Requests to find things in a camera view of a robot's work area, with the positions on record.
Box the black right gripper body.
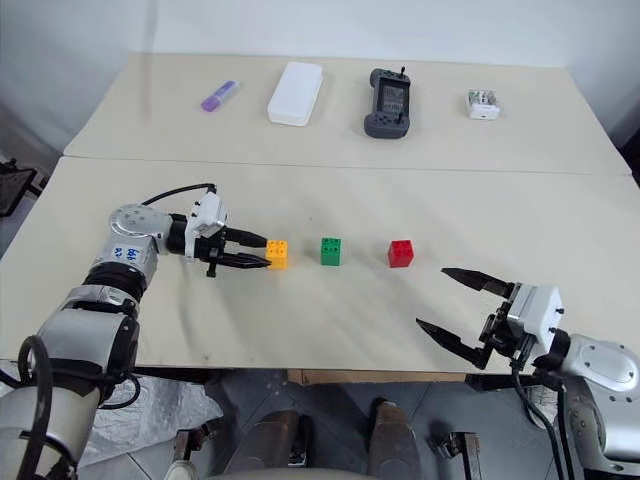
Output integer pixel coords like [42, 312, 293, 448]
[478, 299, 535, 370]

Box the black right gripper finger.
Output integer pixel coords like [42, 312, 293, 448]
[415, 318, 495, 371]
[440, 266, 516, 302]

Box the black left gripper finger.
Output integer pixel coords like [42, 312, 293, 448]
[216, 251, 271, 271]
[225, 228, 269, 249]

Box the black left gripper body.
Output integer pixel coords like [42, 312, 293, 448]
[193, 225, 236, 279]

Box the yellow toy brick cube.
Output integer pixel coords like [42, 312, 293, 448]
[264, 239, 290, 272]

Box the red toy brick cube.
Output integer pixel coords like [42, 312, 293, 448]
[387, 239, 416, 269]

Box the green toy brick cube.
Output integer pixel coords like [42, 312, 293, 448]
[319, 236, 344, 267]

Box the purple highlighter pen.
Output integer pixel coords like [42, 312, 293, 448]
[200, 80, 243, 113]

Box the white rectangular box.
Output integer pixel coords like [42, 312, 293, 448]
[266, 61, 324, 126]

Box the small white charger box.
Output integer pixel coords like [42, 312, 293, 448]
[464, 88, 502, 121]

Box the crumpled silver plastic sheet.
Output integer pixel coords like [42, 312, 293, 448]
[79, 372, 224, 469]

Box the dark grey handheld controller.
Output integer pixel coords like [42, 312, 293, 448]
[363, 65, 413, 140]

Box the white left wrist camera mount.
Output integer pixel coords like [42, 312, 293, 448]
[182, 192, 231, 259]

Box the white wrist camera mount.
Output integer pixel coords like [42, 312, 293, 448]
[182, 192, 231, 259]
[505, 283, 564, 354]

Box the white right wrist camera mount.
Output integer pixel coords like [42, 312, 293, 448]
[505, 283, 564, 354]

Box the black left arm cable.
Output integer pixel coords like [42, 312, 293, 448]
[140, 182, 217, 207]

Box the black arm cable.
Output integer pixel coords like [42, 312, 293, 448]
[140, 182, 217, 207]
[509, 357, 576, 480]

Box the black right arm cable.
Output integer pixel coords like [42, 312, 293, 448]
[509, 357, 576, 480]

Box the black metal frame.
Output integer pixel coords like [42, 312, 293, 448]
[0, 157, 47, 219]

